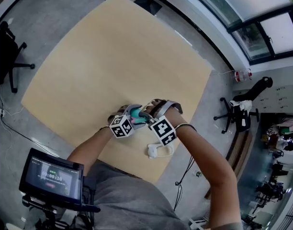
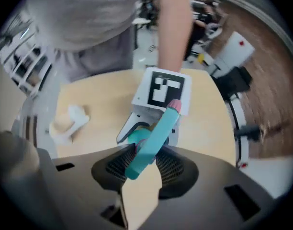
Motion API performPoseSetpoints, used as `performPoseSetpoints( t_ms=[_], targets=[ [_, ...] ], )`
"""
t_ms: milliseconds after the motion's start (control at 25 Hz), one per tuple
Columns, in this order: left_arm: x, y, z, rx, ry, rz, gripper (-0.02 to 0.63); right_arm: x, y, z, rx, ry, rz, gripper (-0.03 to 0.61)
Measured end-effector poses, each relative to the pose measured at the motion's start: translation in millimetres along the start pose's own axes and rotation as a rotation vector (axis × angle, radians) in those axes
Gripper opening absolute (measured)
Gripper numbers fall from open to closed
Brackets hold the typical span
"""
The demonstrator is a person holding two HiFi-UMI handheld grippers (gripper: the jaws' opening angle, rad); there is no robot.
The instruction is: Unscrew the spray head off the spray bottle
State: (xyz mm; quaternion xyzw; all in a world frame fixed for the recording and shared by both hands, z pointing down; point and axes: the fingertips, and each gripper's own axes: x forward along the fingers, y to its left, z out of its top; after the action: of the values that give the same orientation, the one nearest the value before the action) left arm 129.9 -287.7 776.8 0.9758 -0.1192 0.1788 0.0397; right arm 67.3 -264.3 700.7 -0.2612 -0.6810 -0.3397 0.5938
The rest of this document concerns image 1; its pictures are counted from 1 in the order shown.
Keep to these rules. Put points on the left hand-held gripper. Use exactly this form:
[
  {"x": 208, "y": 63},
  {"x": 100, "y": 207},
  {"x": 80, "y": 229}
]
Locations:
[{"x": 121, "y": 127}]

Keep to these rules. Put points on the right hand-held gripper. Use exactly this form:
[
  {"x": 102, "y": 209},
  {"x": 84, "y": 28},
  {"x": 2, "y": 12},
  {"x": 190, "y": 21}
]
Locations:
[{"x": 163, "y": 132}]

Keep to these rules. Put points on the small pink object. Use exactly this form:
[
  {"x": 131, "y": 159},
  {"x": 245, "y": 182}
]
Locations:
[{"x": 137, "y": 120}]

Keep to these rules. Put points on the teal spray bottle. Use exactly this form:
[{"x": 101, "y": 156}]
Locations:
[{"x": 137, "y": 112}]

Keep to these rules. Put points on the person's right forearm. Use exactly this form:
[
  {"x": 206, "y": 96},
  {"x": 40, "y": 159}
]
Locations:
[{"x": 208, "y": 171}]

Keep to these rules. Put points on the person's left forearm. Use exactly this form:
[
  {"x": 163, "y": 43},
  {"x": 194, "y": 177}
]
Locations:
[{"x": 89, "y": 147}]

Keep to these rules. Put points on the person's right hand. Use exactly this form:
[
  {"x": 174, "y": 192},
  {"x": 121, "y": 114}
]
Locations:
[{"x": 156, "y": 106}]

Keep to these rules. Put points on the person's left hand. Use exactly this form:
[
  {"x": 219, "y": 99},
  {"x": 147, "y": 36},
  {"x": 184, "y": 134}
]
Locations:
[{"x": 121, "y": 109}]

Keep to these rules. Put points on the person's grey clothing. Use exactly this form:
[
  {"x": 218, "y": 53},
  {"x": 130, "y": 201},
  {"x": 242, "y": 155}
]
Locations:
[{"x": 137, "y": 200}]

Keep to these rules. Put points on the white garment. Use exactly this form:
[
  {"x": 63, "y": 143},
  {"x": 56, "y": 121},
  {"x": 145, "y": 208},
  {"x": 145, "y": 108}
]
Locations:
[{"x": 242, "y": 104}]

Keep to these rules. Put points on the wooden bench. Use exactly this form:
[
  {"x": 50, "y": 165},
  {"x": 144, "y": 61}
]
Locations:
[{"x": 237, "y": 157}]

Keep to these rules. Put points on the black office chair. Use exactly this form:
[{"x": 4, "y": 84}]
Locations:
[
  {"x": 4, "y": 56},
  {"x": 247, "y": 104}
]

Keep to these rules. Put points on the water jug with red label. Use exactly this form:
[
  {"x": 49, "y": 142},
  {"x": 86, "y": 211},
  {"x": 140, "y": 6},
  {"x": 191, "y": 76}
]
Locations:
[{"x": 242, "y": 75}]

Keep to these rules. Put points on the black monitor screen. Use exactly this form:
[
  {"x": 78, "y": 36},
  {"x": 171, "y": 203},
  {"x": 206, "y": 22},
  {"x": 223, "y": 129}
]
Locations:
[{"x": 50, "y": 176}]

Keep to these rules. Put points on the grey locker cabinet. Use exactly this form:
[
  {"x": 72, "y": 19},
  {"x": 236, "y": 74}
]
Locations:
[{"x": 280, "y": 97}]

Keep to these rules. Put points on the white power strip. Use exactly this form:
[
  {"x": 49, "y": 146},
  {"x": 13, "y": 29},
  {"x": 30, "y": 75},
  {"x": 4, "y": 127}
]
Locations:
[{"x": 0, "y": 111}]

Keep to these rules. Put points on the black-framed window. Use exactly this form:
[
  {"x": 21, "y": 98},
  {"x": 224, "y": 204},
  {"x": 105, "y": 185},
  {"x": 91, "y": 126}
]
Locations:
[{"x": 251, "y": 13}]

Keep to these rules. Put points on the black monitor mount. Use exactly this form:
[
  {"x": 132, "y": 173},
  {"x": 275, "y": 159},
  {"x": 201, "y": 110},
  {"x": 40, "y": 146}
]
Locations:
[{"x": 89, "y": 190}]

